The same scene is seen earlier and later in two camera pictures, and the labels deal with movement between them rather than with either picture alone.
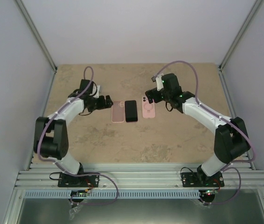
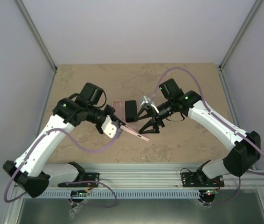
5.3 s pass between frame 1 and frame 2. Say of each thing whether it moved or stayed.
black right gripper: moved
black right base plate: stayed
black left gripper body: moved
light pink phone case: stayed
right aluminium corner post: stayed
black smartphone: stayed
